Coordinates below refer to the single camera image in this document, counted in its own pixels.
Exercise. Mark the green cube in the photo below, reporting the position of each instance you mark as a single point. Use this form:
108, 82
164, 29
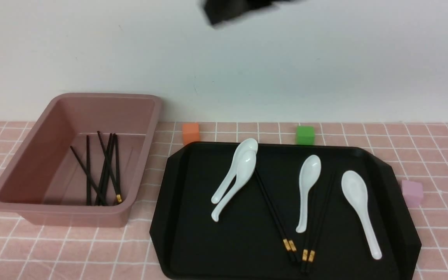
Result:
305, 135

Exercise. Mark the pink cube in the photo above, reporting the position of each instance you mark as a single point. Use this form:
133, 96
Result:
412, 192

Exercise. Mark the black plastic tray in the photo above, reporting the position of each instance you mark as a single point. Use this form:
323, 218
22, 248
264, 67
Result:
245, 244

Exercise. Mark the orange cube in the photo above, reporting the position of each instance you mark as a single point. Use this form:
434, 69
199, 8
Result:
190, 133

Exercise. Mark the pink checkered tablecloth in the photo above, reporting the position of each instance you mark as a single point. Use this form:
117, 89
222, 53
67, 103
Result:
416, 151

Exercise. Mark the black chopstick in bin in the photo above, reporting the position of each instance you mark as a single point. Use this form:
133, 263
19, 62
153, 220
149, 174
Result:
105, 172
88, 171
117, 168
112, 151

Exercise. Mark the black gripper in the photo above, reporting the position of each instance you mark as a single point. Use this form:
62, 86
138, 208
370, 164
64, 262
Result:
218, 12

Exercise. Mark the black chopstick gold band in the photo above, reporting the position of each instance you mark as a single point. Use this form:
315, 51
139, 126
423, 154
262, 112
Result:
290, 240
275, 217
94, 186
112, 167
321, 219
318, 195

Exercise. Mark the pink plastic bin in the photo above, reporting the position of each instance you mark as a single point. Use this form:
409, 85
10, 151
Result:
45, 185

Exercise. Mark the white ceramic spoon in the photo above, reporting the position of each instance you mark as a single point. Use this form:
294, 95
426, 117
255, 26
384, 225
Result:
309, 175
245, 170
249, 144
356, 193

